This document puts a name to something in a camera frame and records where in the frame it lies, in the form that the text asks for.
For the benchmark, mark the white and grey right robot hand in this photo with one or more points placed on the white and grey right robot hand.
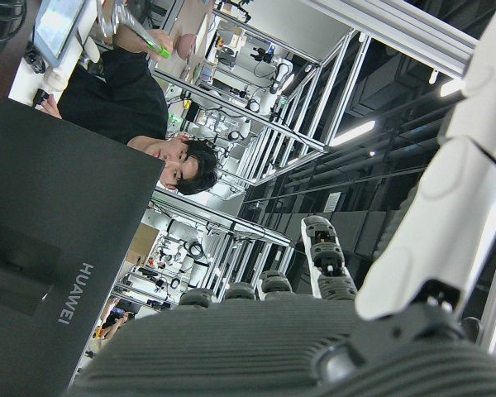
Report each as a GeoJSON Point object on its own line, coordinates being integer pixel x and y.
{"type": "Point", "coordinates": [252, 343]}

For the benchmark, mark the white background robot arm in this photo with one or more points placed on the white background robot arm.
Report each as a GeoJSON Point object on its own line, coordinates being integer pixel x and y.
{"type": "Point", "coordinates": [190, 244]}
{"type": "Point", "coordinates": [281, 76]}

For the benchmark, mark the brown cardboard box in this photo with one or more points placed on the brown cardboard box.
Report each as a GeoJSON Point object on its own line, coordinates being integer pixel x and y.
{"type": "Point", "coordinates": [142, 244]}

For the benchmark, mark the white ceiling vent grille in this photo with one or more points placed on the white ceiling vent grille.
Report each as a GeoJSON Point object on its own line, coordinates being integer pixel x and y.
{"type": "Point", "coordinates": [332, 202]}

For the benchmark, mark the long ceiling light strip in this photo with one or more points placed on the long ceiling light strip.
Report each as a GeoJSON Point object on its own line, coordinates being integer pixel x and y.
{"type": "Point", "coordinates": [353, 132]}
{"type": "Point", "coordinates": [450, 87]}

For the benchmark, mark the black Huawei monitor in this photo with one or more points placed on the black Huawei monitor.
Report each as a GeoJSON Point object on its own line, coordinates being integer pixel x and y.
{"type": "Point", "coordinates": [45, 186]}

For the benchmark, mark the person in black shirt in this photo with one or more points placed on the person in black shirt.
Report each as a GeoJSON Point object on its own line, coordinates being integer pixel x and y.
{"type": "Point", "coordinates": [115, 95]}

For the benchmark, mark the green clear hand tool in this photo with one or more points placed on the green clear hand tool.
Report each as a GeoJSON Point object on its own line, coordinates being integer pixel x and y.
{"type": "Point", "coordinates": [162, 51]}

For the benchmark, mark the pink round object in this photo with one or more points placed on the pink round object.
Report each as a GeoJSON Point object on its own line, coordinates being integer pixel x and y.
{"type": "Point", "coordinates": [186, 43]}

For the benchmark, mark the silver framed display screen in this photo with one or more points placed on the silver framed display screen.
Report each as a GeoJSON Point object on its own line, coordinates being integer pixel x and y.
{"type": "Point", "coordinates": [58, 25]}

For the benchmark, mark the aluminium cell frame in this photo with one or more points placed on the aluminium cell frame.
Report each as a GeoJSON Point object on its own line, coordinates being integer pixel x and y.
{"type": "Point", "coordinates": [417, 29]}

